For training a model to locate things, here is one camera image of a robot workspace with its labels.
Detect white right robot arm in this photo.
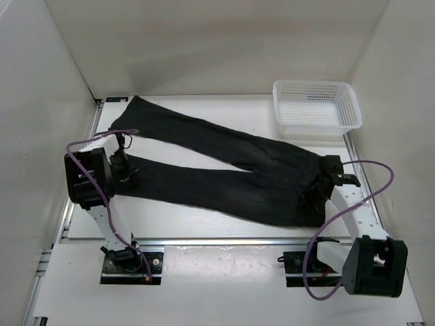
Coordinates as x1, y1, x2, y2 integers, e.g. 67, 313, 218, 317
302, 173, 408, 301

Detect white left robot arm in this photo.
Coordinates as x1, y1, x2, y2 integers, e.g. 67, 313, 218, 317
64, 131, 143, 272

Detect aluminium table edge rail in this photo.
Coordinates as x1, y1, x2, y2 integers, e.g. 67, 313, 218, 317
135, 236, 341, 248

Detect white perforated plastic basket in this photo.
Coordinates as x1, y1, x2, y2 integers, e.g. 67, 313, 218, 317
273, 79, 363, 141

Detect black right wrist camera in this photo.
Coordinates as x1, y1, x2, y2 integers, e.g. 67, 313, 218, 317
318, 155, 344, 175

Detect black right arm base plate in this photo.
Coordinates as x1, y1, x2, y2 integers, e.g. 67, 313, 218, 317
277, 249, 344, 287

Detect black trousers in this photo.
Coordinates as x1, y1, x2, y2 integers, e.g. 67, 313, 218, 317
111, 96, 326, 228

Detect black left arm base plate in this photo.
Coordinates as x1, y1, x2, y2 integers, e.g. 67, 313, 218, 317
100, 251, 164, 285

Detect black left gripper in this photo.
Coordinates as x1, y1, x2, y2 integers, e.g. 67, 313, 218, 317
109, 150, 139, 187

